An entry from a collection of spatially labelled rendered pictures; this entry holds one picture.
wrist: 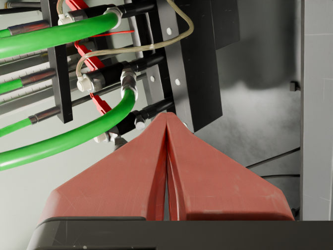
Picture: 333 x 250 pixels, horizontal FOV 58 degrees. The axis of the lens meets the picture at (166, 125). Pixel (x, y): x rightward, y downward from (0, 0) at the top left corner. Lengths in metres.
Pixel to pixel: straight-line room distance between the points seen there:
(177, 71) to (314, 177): 0.25
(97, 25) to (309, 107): 0.27
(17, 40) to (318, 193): 0.40
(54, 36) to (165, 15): 0.26
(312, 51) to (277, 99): 0.20
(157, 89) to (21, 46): 0.33
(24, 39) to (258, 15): 0.40
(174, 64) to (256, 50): 0.16
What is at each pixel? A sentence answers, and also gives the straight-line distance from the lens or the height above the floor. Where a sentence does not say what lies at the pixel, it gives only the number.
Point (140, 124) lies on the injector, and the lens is 0.45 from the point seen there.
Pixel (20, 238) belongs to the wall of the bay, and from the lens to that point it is 0.80.
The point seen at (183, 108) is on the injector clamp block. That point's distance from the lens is 0.51.
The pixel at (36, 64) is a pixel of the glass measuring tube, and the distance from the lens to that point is 0.67.
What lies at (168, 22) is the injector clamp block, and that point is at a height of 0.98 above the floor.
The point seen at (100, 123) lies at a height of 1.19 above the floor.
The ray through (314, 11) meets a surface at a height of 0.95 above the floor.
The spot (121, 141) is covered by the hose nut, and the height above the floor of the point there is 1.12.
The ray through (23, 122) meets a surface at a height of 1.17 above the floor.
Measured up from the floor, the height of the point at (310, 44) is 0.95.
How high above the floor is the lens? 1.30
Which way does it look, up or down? 34 degrees down
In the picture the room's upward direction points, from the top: 119 degrees counter-clockwise
